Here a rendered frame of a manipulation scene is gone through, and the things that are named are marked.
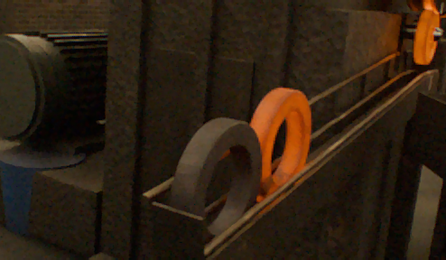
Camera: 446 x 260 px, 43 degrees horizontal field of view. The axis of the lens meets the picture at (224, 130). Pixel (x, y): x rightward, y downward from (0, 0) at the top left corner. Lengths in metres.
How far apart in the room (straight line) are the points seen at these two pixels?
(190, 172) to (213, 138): 0.05
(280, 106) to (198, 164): 0.21
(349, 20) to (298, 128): 0.42
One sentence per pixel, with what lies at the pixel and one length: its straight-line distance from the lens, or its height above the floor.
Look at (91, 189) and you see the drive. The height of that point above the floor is 0.25.
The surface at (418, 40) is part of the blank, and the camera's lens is 1.66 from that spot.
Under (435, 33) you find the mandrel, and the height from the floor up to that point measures 0.82.
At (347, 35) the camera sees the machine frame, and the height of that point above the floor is 0.82.
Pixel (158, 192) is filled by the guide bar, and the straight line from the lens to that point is 0.71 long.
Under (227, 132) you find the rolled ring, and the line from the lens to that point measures 0.70.
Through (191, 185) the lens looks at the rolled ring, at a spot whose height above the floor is 0.67.
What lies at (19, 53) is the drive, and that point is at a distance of 2.05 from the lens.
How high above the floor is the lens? 0.89
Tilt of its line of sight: 14 degrees down
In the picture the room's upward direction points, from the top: 5 degrees clockwise
